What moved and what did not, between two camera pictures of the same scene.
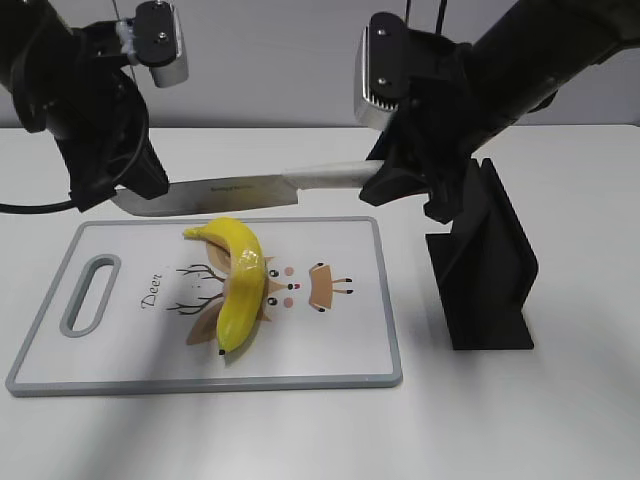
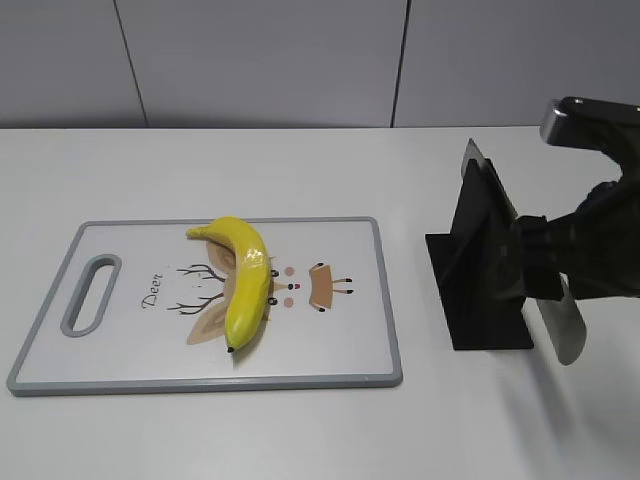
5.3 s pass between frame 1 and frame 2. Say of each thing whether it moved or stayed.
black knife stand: stayed
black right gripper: moved
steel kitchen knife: moved
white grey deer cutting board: stayed
